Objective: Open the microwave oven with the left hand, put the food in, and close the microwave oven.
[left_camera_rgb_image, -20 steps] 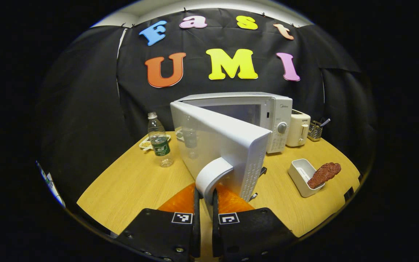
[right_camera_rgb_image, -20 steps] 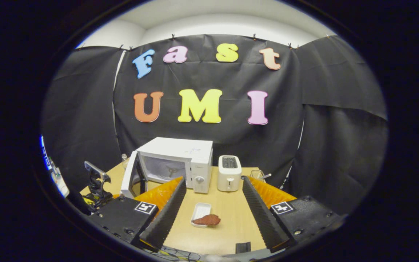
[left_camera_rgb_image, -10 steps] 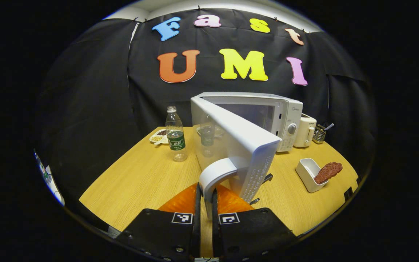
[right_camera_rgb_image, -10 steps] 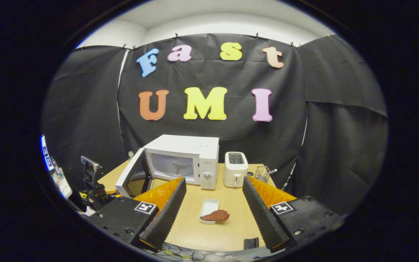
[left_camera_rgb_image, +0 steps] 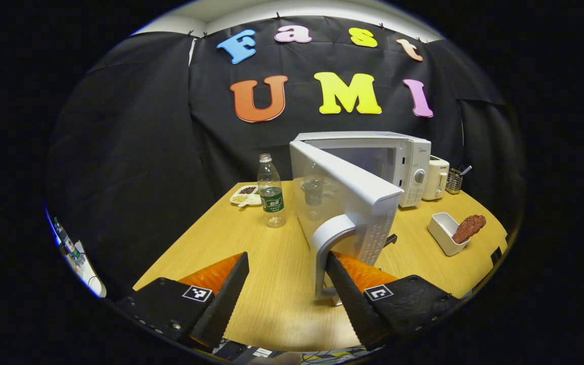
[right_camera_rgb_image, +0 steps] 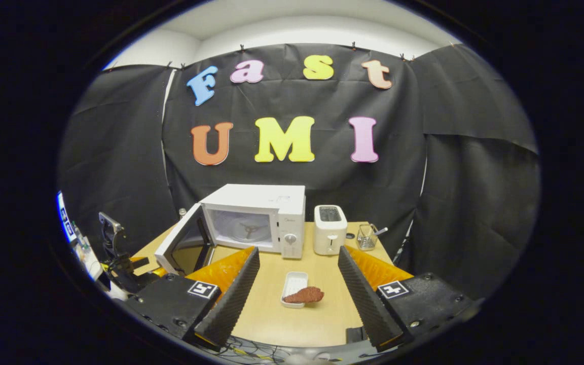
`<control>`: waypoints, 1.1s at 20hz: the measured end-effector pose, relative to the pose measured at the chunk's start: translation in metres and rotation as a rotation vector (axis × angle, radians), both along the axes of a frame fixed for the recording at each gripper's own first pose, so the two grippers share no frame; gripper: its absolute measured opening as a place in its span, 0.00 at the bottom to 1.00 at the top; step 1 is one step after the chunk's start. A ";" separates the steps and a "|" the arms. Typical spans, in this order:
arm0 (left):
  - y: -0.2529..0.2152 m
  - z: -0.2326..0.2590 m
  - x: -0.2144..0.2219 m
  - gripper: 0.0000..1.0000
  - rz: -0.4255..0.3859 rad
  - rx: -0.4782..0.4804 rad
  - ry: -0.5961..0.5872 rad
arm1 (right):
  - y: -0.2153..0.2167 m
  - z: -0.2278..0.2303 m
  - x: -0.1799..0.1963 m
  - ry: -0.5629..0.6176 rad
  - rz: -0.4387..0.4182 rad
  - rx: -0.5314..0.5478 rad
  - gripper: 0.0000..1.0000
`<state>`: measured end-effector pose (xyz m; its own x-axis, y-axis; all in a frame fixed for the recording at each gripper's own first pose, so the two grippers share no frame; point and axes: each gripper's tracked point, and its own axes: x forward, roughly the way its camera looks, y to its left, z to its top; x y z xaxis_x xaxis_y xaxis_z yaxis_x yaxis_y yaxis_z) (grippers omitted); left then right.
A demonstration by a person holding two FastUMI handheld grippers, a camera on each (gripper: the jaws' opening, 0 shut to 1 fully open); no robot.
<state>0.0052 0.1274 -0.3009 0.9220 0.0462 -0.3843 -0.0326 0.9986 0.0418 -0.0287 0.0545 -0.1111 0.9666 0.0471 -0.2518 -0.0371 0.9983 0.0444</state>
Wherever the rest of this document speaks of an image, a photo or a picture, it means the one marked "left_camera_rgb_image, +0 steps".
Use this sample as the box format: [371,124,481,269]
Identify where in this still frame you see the white and green device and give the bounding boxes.
[53,217,107,298]

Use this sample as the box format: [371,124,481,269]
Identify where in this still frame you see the white rectangular tray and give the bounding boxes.
[427,212,470,257]

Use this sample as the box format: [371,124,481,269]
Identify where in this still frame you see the clear plastic water bottle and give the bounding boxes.
[257,153,287,228]

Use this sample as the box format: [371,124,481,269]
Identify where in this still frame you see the brown meat piece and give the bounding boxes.
[452,214,487,244]

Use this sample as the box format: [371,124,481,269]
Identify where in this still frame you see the wire utensil holder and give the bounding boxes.
[446,167,463,195]

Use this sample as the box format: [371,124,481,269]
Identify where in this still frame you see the white microwave oven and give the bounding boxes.
[289,131,432,300]

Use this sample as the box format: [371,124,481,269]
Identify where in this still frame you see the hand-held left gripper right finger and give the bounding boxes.
[325,251,460,351]

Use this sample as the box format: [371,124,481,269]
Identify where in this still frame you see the small white snack plate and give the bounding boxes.
[229,185,263,207]

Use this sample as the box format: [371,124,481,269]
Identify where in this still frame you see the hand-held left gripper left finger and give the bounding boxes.
[116,251,250,350]

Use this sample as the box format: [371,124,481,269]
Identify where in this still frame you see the white toaster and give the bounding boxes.
[422,155,450,201]

